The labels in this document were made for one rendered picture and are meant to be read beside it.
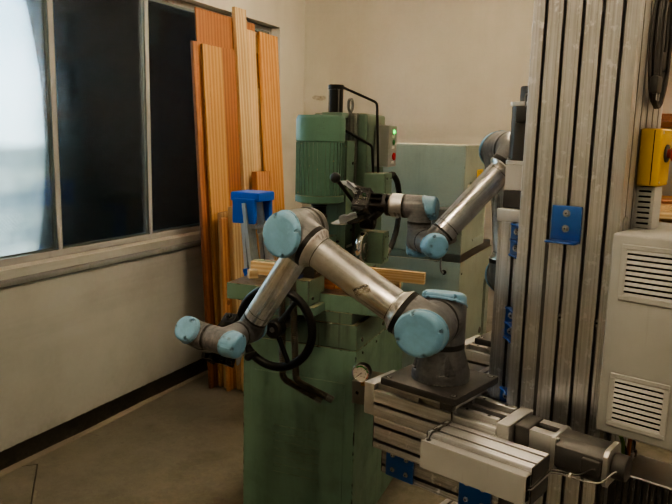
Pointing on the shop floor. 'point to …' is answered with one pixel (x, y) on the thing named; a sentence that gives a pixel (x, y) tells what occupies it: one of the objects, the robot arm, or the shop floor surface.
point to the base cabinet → (312, 428)
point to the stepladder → (261, 201)
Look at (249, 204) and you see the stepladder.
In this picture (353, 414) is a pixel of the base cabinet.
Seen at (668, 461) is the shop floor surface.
